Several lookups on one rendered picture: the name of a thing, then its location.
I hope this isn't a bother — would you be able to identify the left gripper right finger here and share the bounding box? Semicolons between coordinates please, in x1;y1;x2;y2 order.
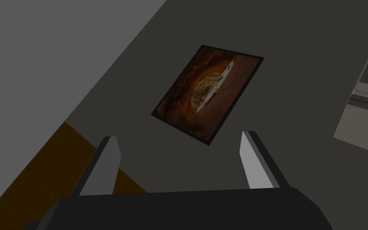
239;131;291;190

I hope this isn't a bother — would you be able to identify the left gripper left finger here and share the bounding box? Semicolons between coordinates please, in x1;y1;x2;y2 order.
69;136;122;197

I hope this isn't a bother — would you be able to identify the dark framed brown picture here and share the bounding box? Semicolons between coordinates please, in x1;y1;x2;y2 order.
150;44;264;147

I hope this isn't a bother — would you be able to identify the pale grey cabinet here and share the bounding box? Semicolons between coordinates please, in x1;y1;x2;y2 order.
333;16;368;158

